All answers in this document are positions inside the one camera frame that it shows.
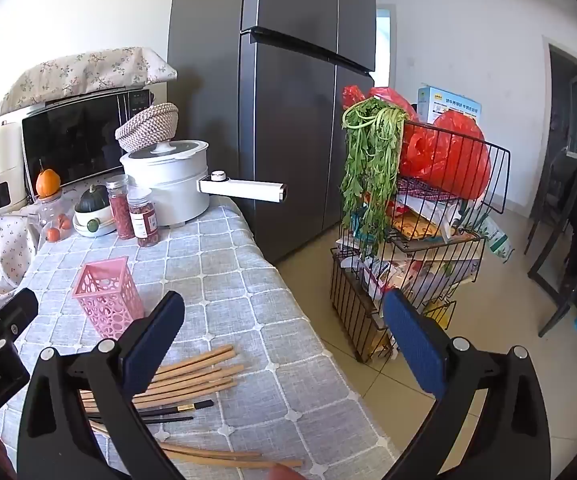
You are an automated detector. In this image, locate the white electric pot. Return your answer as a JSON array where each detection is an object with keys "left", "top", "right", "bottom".
[{"left": 120, "top": 139, "right": 288, "bottom": 227}]

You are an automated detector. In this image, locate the dark door frame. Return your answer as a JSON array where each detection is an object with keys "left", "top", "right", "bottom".
[{"left": 543, "top": 37, "right": 577, "bottom": 153}]

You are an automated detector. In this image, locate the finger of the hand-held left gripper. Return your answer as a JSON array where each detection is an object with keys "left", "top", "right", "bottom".
[{"left": 0, "top": 288, "right": 39, "bottom": 366}]

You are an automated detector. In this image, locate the pink perforated utensil holder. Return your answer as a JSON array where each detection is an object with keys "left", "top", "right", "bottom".
[{"left": 72, "top": 256, "right": 145, "bottom": 339}]

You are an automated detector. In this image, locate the white bowl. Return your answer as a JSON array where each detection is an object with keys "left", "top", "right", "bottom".
[{"left": 72, "top": 205, "right": 116, "bottom": 238}]

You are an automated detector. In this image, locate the blue and white carton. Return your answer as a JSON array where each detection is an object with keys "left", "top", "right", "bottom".
[{"left": 416, "top": 84, "right": 482, "bottom": 126}]

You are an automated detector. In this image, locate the bunch of leafy greens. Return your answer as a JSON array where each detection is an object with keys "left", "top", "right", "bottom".
[{"left": 339, "top": 97, "right": 409, "bottom": 261}]

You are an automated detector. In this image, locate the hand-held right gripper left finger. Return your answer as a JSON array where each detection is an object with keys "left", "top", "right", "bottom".
[{"left": 17, "top": 290, "right": 186, "bottom": 480}]

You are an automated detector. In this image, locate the large red plastic bag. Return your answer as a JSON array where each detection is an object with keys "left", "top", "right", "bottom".
[{"left": 399, "top": 110, "right": 492, "bottom": 201}]

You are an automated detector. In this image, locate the black wire storage rack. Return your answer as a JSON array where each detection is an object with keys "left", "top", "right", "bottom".
[{"left": 329, "top": 120, "right": 512, "bottom": 363}]

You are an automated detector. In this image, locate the orange fruit with stem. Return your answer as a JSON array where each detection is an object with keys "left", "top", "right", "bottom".
[{"left": 36, "top": 160, "right": 62, "bottom": 199}]

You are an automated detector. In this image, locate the clear jar of small oranges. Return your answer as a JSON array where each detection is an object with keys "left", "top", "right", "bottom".
[{"left": 36, "top": 192, "right": 74, "bottom": 243}]

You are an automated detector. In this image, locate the pile of wooden chopsticks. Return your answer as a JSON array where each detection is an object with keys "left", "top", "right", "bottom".
[{"left": 79, "top": 345, "right": 303, "bottom": 469}]

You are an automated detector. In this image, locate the short red-label jar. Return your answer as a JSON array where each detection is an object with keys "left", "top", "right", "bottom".
[{"left": 127, "top": 187, "right": 160, "bottom": 247}]

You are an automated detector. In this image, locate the woven rope basket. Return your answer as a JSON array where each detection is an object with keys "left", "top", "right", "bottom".
[{"left": 115, "top": 102, "right": 179, "bottom": 153}]

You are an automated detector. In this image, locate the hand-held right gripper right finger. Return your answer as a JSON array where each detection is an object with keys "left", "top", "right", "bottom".
[{"left": 383, "top": 287, "right": 552, "bottom": 480}]

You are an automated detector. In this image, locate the black microwave oven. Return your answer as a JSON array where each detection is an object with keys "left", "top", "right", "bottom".
[{"left": 21, "top": 87, "right": 169, "bottom": 203}]

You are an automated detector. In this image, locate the floral cover cloth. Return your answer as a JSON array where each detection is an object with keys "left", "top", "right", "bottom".
[{"left": 0, "top": 46, "right": 178, "bottom": 116}]

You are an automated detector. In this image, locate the dark grey refrigerator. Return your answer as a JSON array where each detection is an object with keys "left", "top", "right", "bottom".
[{"left": 167, "top": 0, "right": 377, "bottom": 266}]

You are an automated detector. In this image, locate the dark green pumpkin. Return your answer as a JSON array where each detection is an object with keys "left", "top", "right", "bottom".
[{"left": 74, "top": 185, "right": 112, "bottom": 216}]

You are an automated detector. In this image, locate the green and white packet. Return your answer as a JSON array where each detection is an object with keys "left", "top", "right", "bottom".
[{"left": 479, "top": 215, "right": 515, "bottom": 264}]

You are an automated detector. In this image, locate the small red plastic bag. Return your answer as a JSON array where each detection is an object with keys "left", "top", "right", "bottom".
[{"left": 343, "top": 85, "right": 422, "bottom": 126}]

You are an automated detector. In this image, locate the tall jar of red berries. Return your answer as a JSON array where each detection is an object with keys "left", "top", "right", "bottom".
[{"left": 106, "top": 175, "right": 136, "bottom": 240}]

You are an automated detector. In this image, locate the black chopstick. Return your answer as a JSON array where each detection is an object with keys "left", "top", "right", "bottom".
[
  {"left": 136, "top": 400, "right": 214, "bottom": 415},
  {"left": 86, "top": 411, "right": 195, "bottom": 423}
]

